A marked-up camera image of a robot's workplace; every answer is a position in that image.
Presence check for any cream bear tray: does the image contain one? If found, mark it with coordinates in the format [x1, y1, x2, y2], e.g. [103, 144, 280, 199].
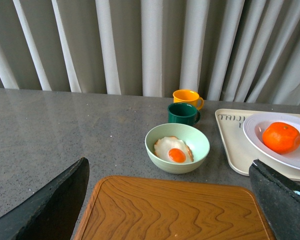
[215, 108, 300, 182]

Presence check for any orange mandarin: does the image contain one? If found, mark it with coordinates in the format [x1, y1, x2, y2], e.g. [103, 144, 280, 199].
[262, 122, 300, 155]

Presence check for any dark green mug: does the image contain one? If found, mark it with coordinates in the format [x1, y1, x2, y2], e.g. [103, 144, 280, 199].
[167, 102, 201, 126]

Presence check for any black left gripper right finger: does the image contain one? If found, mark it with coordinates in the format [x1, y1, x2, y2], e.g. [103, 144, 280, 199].
[248, 159, 300, 240]

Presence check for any fake fried egg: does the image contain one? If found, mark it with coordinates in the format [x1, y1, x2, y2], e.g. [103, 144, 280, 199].
[154, 136, 194, 164]

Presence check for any grey curtain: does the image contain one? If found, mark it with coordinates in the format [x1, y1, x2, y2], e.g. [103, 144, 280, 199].
[0, 0, 300, 106]

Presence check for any light green bowl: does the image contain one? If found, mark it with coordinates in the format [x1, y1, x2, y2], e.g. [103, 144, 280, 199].
[145, 123, 210, 174]

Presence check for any yellow mug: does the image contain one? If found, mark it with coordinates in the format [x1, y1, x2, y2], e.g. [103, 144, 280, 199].
[172, 89, 204, 110]

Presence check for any wooden cutting board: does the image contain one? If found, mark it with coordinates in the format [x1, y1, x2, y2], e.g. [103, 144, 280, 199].
[75, 175, 275, 240]

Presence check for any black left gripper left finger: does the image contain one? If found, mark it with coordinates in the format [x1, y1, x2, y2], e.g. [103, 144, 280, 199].
[0, 157, 90, 240]

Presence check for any white ridged plate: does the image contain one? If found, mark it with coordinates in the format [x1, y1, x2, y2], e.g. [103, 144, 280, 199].
[242, 112, 300, 170]

